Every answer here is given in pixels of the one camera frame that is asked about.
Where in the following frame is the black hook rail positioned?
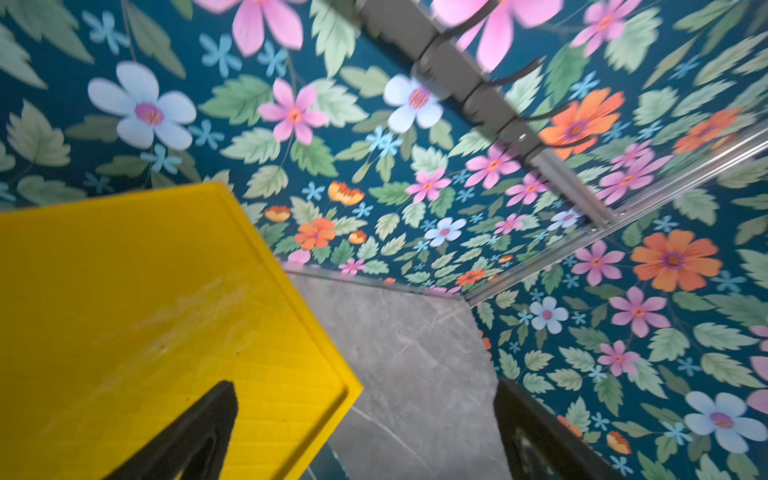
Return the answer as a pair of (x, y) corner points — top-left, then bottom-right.
(354, 1), (562, 167)

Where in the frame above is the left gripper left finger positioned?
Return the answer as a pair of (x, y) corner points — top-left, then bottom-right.
(107, 381), (239, 479)

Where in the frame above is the yellow drawer cabinet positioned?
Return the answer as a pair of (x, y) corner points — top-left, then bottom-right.
(1, 183), (363, 479)

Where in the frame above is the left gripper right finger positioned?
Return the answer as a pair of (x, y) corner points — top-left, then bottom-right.
(493, 379), (622, 480)

